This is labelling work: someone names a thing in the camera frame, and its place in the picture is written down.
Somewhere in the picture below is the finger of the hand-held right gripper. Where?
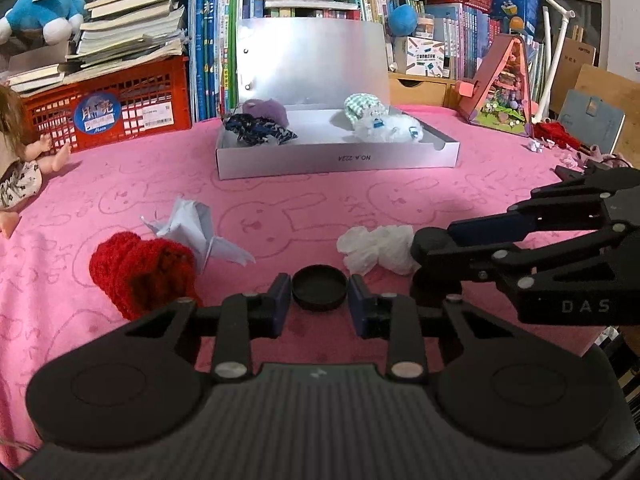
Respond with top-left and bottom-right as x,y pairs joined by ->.
447,222 -> 628,291
447,160 -> 608,247

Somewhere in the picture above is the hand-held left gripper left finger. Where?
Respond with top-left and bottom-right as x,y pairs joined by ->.
117,273 -> 293,381

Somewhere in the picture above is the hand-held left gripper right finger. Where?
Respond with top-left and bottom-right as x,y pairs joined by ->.
347,273 -> 523,381

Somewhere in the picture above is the black round lid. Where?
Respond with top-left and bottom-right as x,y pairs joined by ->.
291,265 -> 348,312

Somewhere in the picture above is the white tissue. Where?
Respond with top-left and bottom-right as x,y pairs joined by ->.
336,225 -> 422,276

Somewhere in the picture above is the black round jar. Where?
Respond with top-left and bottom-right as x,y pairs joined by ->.
410,226 -> 463,307

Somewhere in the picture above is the white cardboard box with lid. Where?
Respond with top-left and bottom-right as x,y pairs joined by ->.
215,16 -> 461,181

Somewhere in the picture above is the red knitted hat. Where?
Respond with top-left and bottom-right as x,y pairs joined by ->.
89,231 -> 203,322

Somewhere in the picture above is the white plush with checked hat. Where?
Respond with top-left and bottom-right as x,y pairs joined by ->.
342,92 -> 425,143

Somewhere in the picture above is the navy drawstring pouch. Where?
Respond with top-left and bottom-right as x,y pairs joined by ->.
223,114 -> 299,147

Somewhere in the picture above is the purple plush toy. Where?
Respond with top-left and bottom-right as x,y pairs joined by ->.
241,98 -> 291,128

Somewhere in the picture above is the pink rabbit-print blanket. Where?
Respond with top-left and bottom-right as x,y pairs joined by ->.
0,105 -> 640,466

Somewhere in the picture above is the red knitted item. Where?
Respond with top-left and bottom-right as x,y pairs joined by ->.
532,121 -> 583,151

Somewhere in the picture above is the pink miniature house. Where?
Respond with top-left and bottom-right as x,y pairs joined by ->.
455,35 -> 538,138

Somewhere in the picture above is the grey blue folder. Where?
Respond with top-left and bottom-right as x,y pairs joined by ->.
557,89 -> 626,156

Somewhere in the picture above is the wooden drawer box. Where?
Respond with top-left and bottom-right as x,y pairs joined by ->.
387,71 -> 461,108

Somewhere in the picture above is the wooden board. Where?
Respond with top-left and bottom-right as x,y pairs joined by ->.
575,62 -> 640,166

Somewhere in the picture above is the white printed carton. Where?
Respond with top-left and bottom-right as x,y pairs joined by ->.
405,36 -> 447,77

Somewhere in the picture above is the brown cardboard box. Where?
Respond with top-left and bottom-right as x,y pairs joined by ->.
555,37 -> 596,101

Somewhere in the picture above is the row of colourful books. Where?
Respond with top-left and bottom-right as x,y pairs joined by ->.
240,0 -> 548,106

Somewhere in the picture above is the blue printed carton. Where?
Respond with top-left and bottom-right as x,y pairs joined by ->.
490,0 -> 541,36

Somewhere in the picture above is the red plastic crate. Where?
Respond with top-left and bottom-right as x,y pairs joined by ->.
20,55 -> 193,153

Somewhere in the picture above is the row of tall blue books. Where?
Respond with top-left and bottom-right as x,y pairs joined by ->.
187,0 -> 241,122

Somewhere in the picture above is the long-haired baby doll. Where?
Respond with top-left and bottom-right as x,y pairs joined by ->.
0,85 -> 71,241

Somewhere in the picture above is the stack of worn books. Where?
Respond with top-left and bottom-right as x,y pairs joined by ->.
7,0 -> 188,93

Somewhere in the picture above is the blue cat plush toy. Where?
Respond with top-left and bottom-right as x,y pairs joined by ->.
0,0 -> 86,43

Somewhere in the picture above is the white plastic pipe frame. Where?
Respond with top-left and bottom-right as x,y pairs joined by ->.
537,0 -> 576,121

